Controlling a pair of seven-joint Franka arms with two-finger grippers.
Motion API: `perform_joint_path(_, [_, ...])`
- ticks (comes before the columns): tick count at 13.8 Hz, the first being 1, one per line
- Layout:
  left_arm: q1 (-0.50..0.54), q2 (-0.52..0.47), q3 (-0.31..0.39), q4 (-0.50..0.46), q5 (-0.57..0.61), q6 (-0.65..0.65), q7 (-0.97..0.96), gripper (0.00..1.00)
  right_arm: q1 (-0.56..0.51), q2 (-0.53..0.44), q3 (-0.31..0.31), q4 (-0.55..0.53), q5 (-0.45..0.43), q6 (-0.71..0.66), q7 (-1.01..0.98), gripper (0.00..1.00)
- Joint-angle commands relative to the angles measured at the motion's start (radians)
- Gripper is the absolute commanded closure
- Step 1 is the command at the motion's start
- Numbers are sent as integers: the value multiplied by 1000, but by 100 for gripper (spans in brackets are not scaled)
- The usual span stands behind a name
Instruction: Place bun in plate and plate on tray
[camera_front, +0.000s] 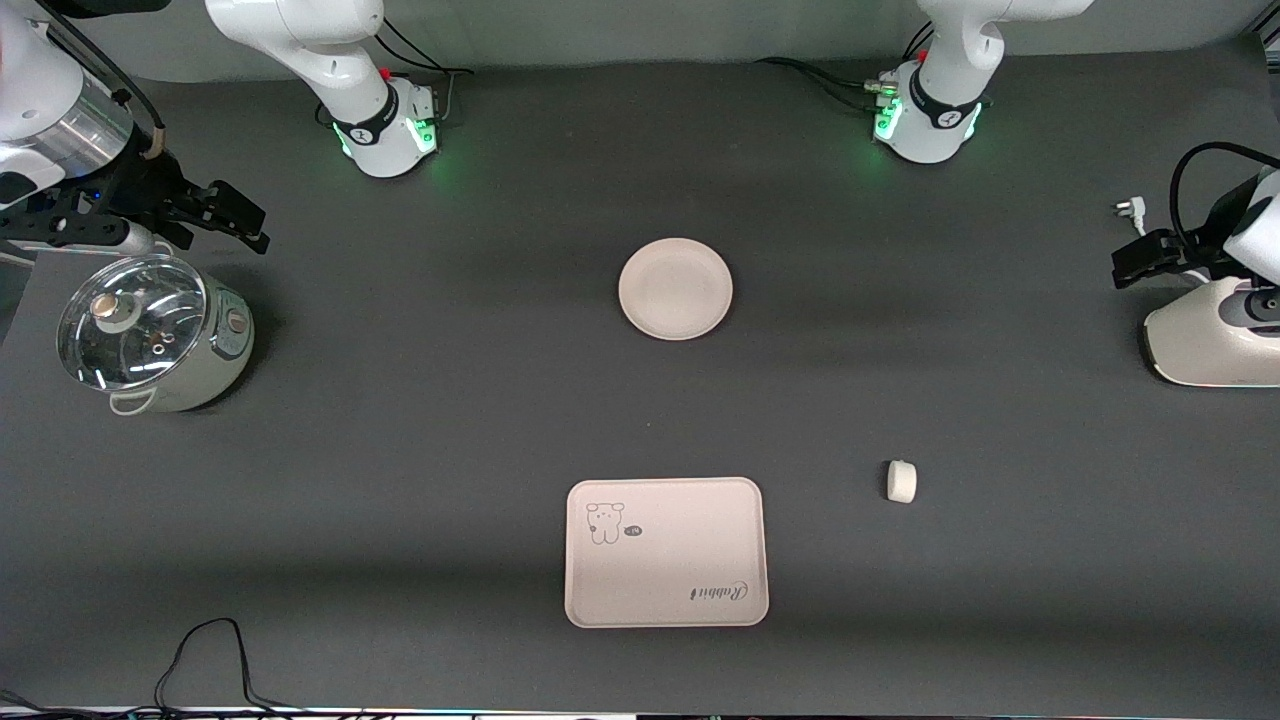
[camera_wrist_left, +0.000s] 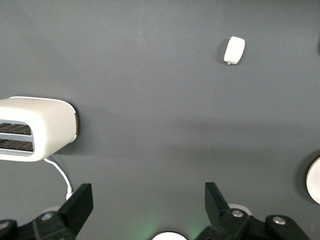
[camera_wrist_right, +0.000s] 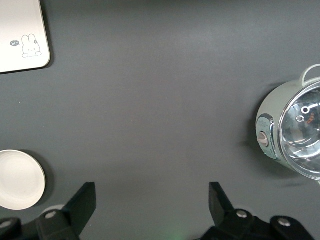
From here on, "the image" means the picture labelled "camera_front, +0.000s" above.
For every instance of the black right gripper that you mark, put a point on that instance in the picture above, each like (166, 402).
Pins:
(143, 186)

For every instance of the cream rectangular tray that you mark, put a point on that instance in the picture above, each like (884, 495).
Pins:
(680, 550)

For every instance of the white toaster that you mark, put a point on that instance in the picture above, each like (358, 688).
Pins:
(1190, 345)

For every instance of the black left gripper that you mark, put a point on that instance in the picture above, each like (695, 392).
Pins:
(1207, 243)

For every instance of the pale green electric pot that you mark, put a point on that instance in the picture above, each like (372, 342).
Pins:
(215, 360)

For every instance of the round cream plate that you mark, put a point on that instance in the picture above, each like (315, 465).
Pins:
(675, 290)

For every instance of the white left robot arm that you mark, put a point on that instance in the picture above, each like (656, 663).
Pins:
(945, 120)

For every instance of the dark grey table mat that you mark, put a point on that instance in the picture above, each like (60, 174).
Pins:
(400, 420)

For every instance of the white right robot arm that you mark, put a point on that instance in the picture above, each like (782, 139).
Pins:
(330, 50)

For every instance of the glass pot lid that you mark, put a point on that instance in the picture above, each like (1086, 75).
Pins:
(130, 330)

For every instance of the small white bun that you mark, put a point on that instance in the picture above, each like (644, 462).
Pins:
(901, 482)

